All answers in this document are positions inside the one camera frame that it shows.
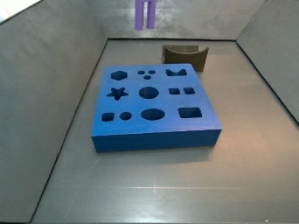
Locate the purple three prong object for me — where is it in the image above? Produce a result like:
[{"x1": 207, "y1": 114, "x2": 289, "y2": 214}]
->
[{"x1": 135, "y1": 0, "x2": 157, "y2": 31}]

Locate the blue foam shape board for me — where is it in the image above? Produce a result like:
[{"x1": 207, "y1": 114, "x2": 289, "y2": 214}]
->
[{"x1": 91, "y1": 64, "x2": 222, "y2": 152}]

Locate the black curved holder stand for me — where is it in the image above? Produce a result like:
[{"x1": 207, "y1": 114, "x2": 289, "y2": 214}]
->
[{"x1": 163, "y1": 45, "x2": 210, "y2": 72}]

